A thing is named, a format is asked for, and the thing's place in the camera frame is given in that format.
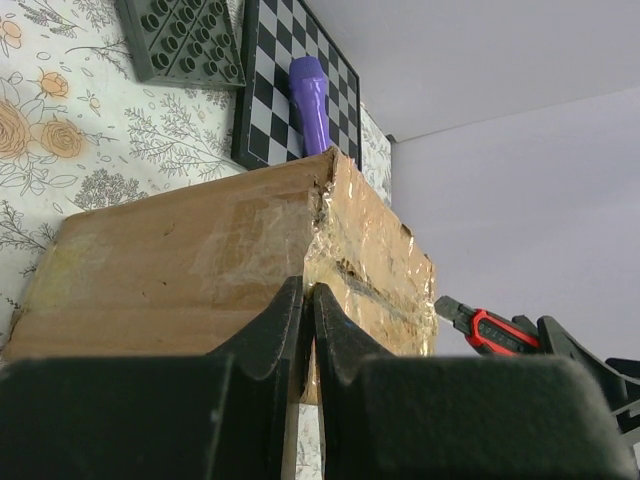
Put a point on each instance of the brown cardboard express box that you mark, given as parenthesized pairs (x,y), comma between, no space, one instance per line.
(181,272)

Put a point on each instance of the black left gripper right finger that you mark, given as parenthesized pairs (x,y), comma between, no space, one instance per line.
(526,416)

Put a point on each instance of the grey studded building plate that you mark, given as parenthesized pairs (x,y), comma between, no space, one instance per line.
(182,43)

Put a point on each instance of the black white chessboard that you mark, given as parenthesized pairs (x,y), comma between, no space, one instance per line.
(266,127)

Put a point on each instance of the purple toy microphone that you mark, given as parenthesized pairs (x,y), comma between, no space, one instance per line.
(309,87)

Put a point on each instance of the red black utility knife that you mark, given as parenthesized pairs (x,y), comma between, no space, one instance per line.
(487,332)

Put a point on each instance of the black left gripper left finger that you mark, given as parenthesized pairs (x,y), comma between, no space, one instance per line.
(228,414)

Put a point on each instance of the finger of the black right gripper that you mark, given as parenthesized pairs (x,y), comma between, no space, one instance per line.
(618,378)

